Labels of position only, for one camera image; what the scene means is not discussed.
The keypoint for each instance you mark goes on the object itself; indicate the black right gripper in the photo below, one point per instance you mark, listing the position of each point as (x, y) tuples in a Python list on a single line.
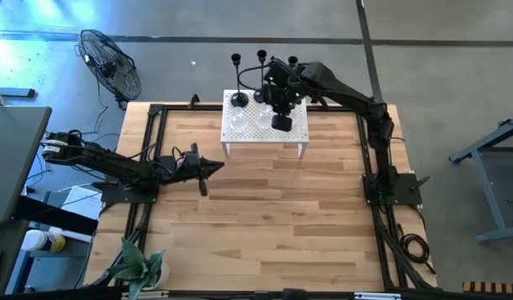
[(281, 100)]

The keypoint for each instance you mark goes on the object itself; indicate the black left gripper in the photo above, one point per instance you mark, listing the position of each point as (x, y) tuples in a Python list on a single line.
[(190, 166)]

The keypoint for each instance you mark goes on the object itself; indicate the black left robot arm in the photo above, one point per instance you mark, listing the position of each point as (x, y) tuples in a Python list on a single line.
[(114, 164)]

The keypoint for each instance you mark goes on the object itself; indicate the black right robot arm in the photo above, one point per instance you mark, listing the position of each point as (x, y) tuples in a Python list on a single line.
[(352, 93)]

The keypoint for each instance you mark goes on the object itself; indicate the white perforated metal shelf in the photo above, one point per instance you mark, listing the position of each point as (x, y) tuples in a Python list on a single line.
[(256, 135)]

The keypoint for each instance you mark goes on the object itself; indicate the black clamp lever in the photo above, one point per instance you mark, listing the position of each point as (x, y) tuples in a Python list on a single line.
[(106, 183), (420, 182)]

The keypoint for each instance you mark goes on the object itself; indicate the white plant pot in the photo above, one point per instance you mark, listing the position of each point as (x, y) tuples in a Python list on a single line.
[(163, 275)]

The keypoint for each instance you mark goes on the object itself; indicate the green potted plant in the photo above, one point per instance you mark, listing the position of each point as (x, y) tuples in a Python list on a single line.
[(133, 260)]

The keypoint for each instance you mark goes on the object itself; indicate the white paper sheet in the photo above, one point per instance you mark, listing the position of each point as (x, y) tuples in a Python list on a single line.
[(83, 202)]

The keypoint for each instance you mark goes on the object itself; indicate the black floor fan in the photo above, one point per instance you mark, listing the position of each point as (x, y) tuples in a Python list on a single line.
[(110, 66)]

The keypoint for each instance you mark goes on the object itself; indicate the black desk beam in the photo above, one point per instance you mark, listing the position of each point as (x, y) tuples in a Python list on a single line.
[(56, 214)]

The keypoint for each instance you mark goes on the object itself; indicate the white wipes canister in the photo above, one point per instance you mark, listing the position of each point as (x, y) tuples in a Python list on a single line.
[(43, 241)]

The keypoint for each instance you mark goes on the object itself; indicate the grey desk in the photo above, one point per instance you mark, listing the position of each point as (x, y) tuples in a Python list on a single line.
[(14, 162)]

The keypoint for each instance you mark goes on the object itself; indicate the silver aluminium bar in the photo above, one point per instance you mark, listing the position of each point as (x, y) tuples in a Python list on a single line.
[(377, 296)]

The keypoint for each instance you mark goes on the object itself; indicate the black flat floor bar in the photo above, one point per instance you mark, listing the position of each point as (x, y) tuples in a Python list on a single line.
[(12, 92)]

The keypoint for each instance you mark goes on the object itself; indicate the black frame bracket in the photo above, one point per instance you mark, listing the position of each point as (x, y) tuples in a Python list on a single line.
[(323, 102), (194, 101)]

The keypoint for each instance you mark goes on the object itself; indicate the black aluminium table frame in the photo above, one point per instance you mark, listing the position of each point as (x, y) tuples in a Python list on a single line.
[(206, 108)]

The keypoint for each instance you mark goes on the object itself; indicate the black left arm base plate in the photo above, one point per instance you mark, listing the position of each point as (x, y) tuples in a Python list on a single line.
[(127, 196)]

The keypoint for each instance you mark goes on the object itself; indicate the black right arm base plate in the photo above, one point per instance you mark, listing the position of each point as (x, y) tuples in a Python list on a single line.
[(406, 193)]

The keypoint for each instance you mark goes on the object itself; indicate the blue-grey table frame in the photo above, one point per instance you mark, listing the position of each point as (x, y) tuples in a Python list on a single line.
[(487, 183)]

